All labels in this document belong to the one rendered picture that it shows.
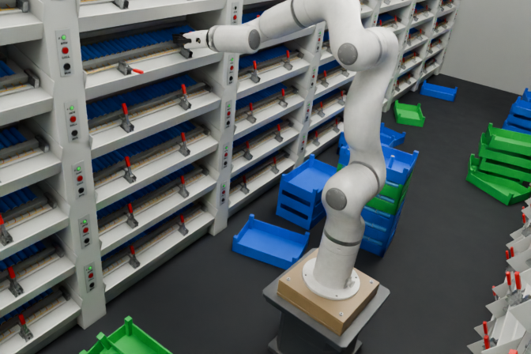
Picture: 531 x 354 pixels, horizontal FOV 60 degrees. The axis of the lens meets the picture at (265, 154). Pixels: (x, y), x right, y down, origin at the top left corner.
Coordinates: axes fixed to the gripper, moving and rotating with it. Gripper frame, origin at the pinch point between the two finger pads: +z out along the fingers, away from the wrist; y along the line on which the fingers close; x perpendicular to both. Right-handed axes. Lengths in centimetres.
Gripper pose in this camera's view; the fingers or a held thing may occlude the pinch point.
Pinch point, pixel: (181, 38)
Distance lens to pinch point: 165.9
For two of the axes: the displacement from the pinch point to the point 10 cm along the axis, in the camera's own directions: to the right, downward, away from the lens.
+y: 5.8, -3.4, 7.4
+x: -0.7, -9.3, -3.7
